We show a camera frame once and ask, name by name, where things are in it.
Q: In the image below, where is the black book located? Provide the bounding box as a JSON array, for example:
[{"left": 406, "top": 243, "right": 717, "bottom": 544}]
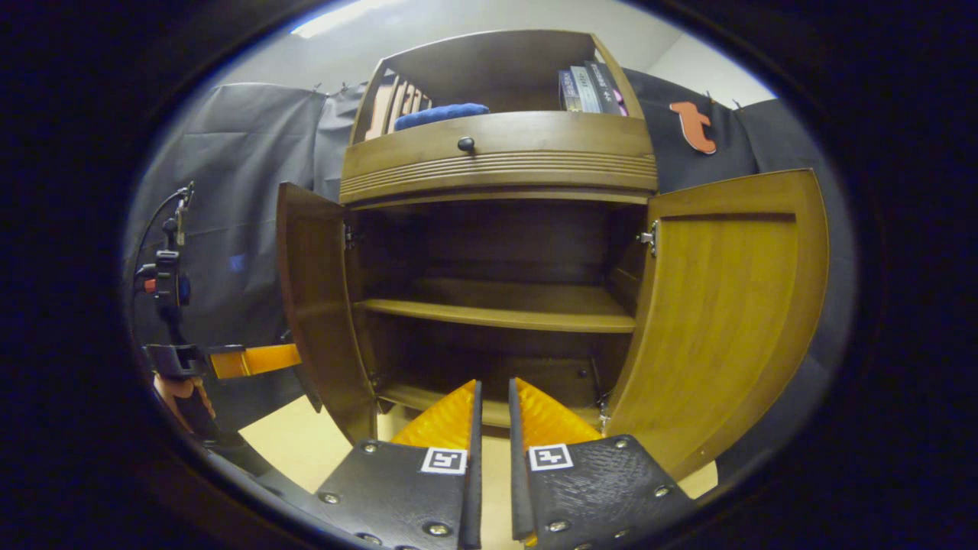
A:
[{"left": 584, "top": 60, "right": 624, "bottom": 117}]

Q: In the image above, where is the black cable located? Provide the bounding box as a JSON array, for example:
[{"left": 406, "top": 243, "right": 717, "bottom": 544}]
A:
[{"left": 133, "top": 182, "right": 195, "bottom": 277}]

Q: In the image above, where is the grey-blue book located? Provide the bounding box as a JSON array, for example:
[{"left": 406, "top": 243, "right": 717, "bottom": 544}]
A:
[{"left": 569, "top": 66, "right": 604, "bottom": 115}]

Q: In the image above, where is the wooden inner shelf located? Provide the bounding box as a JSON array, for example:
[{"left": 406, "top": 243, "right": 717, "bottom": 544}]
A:
[{"left": 355, "top": 277, "right": 639, "bottom": 335}]

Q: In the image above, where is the blue folded towel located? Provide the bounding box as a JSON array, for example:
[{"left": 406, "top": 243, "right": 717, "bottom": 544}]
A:
[{"left": 393, "top": 103, "right": 491, "bottom": 132}]

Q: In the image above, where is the wooden shoe cabinet door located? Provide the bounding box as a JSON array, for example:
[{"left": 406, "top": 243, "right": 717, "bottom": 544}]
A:
[
  {"left": 275, "top": 181, "right": 381, "bottom": 445},
  {"left": 604, "top": 168, "right": 831, "bottom": 482}
]

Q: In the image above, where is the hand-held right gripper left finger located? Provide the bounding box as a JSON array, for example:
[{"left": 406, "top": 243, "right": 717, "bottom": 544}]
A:
[{"left": 317, "top": 380, "right": 484, "bottom": 550}]

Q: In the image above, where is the wooden double-door shoe cabinet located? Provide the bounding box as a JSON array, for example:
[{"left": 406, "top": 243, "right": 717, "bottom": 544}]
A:
[{"left": 338, "top": 29, "right": 659, "bottom": 430}]

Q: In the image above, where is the wooden cabinet drawer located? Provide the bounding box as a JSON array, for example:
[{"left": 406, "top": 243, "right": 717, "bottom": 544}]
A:
[{"left": 340, "top": 111, "right": 659, "bottom": 205}]

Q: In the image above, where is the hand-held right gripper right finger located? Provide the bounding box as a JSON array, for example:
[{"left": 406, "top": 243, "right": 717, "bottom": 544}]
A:
[{"left": 507, "top": 378, "right": 700, "bottom": 550}]

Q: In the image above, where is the black backdrop cloth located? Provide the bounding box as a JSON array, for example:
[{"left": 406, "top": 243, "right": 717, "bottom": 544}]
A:
[{"left": 122, "top": 67, "right": 857, "bottom": 490}]

